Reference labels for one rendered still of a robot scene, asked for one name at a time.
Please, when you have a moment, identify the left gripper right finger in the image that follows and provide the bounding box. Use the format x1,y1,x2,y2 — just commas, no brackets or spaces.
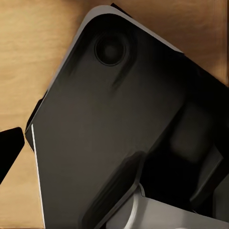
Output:
214,127,229,165

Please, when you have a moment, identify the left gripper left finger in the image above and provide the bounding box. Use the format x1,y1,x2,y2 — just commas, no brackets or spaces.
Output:
0,127,25,184

